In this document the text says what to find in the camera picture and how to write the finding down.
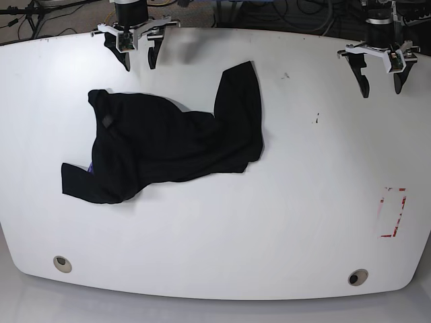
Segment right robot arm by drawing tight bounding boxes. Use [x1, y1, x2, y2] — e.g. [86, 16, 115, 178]
[98, 1, 180, 71]

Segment white power strip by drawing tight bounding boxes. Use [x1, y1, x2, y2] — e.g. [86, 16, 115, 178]
[402, 7, 430, 26]

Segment table cable grommet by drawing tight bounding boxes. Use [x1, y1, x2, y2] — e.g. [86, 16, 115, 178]
[53, 256, 72, 274]
[347, 268, 368, 287]

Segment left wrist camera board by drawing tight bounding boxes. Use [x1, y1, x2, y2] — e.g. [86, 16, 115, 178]
[390, 52, 403, 73]

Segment right table cable grommet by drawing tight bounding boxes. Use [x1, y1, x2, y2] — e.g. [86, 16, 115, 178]
[347, 268, 368, 287]

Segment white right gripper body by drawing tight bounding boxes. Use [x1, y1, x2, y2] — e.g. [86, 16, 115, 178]
[98, 16, 180, 52]

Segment black T-shirt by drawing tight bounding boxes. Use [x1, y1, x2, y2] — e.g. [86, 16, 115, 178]
[61, 62, 264, 204]

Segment red tape rectangle marking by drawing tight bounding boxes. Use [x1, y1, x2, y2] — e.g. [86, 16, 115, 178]
[377, 187, 407, 238]

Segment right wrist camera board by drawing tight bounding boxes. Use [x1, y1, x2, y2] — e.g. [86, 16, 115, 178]
[117, 32, 135, 52]

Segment left table cable grommet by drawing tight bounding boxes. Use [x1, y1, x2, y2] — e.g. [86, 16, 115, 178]
[53, 256, 72, 274]

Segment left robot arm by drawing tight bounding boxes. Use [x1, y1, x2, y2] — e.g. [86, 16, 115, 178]
[337, 1, 420, 98]

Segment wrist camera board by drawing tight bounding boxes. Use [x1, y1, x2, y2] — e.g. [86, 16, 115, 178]
[117, 32, 135, 52]
[390, 52, 403, 73]

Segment black tripod stand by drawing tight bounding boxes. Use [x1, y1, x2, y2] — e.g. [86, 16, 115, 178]
[1, 0, 98, 40]

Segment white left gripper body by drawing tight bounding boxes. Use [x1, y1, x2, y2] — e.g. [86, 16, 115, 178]
[337, 40, 420, 73]

